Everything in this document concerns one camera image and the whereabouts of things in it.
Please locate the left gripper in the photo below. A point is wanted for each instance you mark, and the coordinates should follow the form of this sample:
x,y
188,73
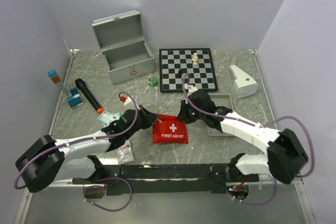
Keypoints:
x,y
148,117

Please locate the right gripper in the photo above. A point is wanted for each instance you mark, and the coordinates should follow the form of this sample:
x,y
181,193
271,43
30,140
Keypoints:
x,y
182,115

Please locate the red first aid kit pouch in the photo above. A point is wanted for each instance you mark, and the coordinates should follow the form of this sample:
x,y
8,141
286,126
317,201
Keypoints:
x,y
167,129

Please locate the metal first aid case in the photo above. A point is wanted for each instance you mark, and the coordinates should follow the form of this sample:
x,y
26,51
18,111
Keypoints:
x,y
124,48

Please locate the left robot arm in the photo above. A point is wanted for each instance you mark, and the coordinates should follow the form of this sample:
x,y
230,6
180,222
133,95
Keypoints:
x,y
49,160

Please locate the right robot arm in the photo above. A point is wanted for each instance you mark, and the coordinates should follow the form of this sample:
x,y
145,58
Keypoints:
x,y
282,155

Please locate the green plastic clip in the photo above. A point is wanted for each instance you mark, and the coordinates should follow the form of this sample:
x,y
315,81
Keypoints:
x,y
152,82

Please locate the grey plastic tray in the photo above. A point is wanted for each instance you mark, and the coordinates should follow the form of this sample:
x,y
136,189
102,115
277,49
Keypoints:
x,y
220,100

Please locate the teal striped wipe packet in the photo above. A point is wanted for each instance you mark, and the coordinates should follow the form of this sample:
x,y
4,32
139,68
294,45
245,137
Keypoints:
x,y
106,117

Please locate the white gauze pad packet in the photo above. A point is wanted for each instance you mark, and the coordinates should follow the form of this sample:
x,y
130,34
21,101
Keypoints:
x,y
125,153

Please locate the black grey chessboard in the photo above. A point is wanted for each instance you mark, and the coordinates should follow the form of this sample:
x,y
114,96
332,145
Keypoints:
x,y
202,75

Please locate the white plastic wedge housing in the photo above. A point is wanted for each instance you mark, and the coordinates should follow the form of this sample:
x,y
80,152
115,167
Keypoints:
x,y
244,85

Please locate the toy brick tower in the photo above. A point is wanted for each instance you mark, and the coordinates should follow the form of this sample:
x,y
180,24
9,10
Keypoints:
x,y
71,92

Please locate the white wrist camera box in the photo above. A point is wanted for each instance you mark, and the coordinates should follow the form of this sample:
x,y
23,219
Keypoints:
x,y
129,101

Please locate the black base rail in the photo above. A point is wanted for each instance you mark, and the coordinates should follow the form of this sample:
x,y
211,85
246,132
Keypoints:
x,y
168,178

